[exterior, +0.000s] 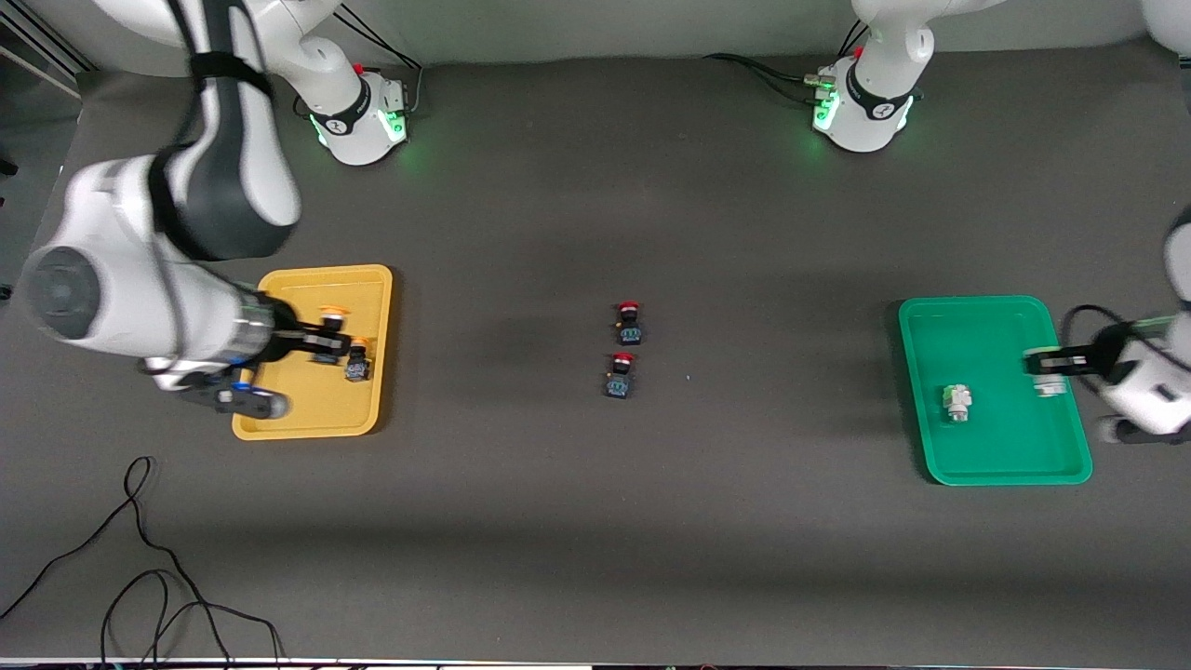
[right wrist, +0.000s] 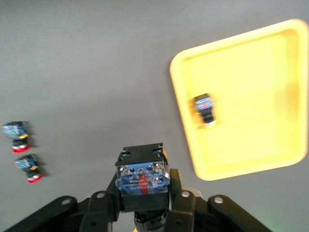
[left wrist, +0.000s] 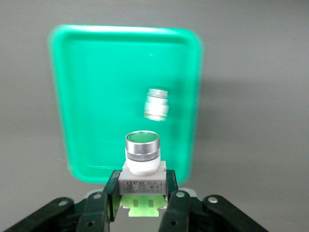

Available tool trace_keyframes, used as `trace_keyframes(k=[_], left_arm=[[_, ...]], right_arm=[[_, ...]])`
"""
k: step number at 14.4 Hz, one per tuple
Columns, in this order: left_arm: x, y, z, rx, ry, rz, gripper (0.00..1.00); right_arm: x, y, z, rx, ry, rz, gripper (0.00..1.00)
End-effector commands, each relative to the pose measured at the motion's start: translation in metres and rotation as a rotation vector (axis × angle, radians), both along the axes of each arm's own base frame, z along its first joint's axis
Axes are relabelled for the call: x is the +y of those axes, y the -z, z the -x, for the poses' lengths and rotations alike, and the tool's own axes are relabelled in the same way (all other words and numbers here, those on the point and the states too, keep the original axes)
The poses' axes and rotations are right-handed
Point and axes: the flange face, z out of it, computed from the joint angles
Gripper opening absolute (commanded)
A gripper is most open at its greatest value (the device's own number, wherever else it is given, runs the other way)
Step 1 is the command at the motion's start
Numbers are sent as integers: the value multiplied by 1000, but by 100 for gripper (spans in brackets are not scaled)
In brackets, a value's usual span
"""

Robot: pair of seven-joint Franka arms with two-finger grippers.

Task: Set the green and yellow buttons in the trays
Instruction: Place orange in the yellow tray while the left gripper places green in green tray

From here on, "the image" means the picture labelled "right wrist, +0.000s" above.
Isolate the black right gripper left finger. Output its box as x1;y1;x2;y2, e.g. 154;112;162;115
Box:
4;173;124;232

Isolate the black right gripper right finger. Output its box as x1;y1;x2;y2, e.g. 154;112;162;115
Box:
166;168;273;232

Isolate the yellow push button switch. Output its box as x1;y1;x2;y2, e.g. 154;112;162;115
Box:
192;93;219;130
115;143;170;232

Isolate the yellow plastic tray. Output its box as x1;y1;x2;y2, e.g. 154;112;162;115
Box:
169;18;309;181

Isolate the red push button switch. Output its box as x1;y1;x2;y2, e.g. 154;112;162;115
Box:
1;120;32;154
14;154;45;184

